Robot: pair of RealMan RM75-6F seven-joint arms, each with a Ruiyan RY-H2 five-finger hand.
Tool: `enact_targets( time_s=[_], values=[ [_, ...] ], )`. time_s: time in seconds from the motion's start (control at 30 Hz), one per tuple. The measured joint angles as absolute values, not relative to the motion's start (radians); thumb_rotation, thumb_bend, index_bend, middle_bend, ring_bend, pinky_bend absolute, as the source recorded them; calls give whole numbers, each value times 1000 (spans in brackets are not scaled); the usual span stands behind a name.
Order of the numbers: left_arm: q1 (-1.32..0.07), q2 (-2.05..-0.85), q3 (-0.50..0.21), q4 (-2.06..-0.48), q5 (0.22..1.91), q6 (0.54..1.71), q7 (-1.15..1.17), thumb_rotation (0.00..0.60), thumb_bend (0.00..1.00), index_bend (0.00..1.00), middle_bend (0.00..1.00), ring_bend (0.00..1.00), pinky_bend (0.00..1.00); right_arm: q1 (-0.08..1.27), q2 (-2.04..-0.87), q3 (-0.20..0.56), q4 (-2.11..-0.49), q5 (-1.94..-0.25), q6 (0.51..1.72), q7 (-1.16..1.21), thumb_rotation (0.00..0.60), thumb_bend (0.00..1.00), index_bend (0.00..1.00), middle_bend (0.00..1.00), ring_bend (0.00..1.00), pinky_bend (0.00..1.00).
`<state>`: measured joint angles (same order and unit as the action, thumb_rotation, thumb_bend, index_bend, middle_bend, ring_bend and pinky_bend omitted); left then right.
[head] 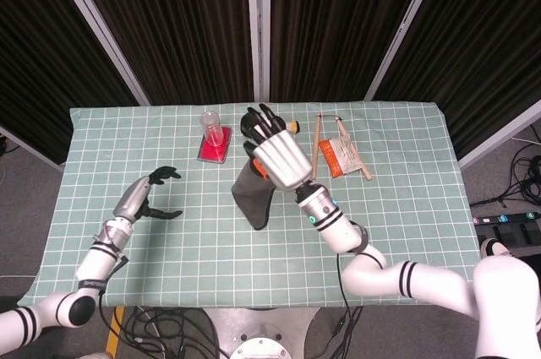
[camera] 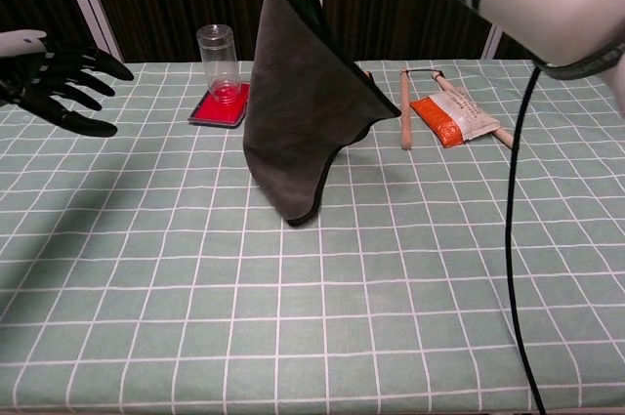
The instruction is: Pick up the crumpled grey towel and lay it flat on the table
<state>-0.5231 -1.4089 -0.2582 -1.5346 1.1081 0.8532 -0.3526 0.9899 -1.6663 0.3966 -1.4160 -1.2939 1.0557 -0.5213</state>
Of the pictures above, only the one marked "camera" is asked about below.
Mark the wooden stick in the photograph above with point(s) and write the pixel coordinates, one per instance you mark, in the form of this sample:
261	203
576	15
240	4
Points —
442	80
405	112

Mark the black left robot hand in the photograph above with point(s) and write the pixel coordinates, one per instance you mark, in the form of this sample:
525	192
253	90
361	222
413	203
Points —
49	88

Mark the green checkered tablecloth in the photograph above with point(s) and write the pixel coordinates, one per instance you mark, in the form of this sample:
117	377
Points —
293	312

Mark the grey and green cloth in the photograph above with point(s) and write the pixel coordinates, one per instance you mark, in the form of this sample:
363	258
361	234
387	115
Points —
293	117

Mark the orange and white packet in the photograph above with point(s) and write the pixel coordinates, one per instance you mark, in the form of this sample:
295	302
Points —
454	117

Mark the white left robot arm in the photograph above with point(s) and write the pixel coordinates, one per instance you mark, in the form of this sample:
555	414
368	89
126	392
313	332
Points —
19	43

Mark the clear plastic cup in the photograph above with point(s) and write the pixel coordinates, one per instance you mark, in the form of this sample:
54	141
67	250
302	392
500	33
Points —
218	63

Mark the red ink pad tray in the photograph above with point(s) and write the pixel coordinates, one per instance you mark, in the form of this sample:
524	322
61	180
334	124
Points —
215	114

